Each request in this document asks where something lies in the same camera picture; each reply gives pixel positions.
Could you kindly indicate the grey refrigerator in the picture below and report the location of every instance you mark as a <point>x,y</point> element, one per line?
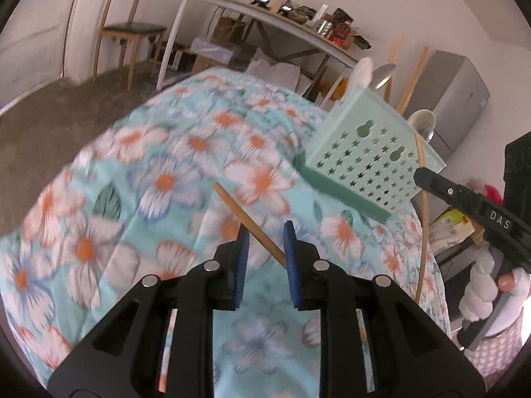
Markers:
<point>456,87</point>

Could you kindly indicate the white plastic rice spoon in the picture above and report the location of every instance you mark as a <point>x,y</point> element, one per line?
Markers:
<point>419,118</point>

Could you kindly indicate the metal spoon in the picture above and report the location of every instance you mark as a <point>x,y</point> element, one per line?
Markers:
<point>381,76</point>
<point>431,134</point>

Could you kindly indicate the yellow plastic bag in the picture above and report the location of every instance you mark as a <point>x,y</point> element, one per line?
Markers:
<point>338,87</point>

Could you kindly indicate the red label plastic bottle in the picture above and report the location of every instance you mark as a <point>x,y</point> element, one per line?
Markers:
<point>341,32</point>

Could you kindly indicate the mint green utensil holder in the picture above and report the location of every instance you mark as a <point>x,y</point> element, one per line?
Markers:
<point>373,153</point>

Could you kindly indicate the cardboard box white lid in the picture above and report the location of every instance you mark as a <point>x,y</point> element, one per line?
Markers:
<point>215,56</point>

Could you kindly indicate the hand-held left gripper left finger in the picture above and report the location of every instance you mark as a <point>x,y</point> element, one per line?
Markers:
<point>242,269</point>

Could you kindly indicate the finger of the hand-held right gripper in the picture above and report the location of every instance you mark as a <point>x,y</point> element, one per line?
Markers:
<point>448,190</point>

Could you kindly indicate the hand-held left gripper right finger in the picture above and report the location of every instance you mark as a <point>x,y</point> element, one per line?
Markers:
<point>290,269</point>

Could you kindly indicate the wooden chair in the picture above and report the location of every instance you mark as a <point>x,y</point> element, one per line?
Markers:
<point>132,29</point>

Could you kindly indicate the printed rice bag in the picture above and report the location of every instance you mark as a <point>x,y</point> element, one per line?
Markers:
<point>450,230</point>

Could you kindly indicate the large white plastic spoon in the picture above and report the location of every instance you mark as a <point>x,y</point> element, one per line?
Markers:
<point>361,72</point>

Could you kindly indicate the person's right hand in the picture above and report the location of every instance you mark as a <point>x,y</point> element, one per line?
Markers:
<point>481,286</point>

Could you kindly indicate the wooden block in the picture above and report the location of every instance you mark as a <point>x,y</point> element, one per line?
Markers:
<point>276,6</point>

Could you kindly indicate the white side table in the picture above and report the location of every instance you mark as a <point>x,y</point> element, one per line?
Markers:
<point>249,8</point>

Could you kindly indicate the red plastic bag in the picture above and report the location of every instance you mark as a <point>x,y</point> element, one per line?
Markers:
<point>493,192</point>

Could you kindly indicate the white door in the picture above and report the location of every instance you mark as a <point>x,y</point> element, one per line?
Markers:
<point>37,41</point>

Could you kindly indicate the white sack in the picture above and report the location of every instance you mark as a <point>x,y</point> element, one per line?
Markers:
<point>273,68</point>

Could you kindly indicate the person's right forearm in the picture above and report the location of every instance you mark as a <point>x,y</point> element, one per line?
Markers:
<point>498,352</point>

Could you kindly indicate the metal canister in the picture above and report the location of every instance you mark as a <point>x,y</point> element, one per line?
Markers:
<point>324,27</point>

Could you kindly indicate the blue floral blanket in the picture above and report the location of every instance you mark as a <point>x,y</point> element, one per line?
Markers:
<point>145,215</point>

